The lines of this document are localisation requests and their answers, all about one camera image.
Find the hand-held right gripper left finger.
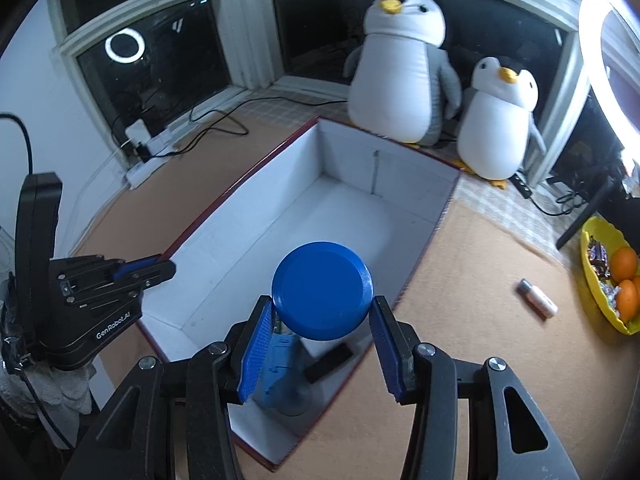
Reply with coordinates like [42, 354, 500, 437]
[60, 295, 275, 480]

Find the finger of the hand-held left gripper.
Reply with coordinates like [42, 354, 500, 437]
[59, 260, 177, 307]
[50, 254, 164, 282]

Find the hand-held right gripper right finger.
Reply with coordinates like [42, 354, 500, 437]
[370, 295, 581, 480]

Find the blue phone stand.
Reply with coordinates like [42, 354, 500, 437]
[250, 241, 374, 417]

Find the red cardboard box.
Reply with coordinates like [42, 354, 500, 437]
[135, 116, 462, 472]

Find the white power strip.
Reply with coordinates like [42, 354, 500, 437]
[125, 129, 174, 191]

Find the white power adapter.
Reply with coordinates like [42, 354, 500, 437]
[125, 120, 150, 146]

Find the white textured cloth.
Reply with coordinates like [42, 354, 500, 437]
[0, 355, 97, 418]

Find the small pink bottle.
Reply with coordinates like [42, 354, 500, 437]
[517, 278, 559, 318]

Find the yellow plastic bowl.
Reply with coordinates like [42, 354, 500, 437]
[580, 216, 640, 336]

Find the silver foil candy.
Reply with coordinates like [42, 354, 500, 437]
[599, 280, 621, 318]

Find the brown candy bar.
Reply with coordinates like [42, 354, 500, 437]
[587, 240, 612, 279]

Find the black tripod stand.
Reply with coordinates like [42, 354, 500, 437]
[556, 179, 617, 250]

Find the orange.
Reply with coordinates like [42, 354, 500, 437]
[615, 280, 640, 323]
[611, 246, 640, 283]

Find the small penguin plush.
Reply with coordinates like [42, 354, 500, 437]
[452, 56, 547, 191]

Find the large penguin plush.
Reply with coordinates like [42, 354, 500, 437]
[343, 0, 463, 148]

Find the crumpled plastic wrap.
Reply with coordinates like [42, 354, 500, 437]
[620, 152, 640, 193]

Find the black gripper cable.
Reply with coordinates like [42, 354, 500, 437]
[0, 114, 76, 450]

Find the white cable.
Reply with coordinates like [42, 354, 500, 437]
[101, 144, 132, 173]

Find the black power cable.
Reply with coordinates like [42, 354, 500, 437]
[112, 95, 351, 157]

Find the black ring light cable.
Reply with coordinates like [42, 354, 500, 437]
[529, 170, 592, 217]

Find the white window frame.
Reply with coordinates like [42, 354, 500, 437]
[50, 0, 601, 187]

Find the white ring light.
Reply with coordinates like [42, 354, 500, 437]
[578, 0, 640, 153]

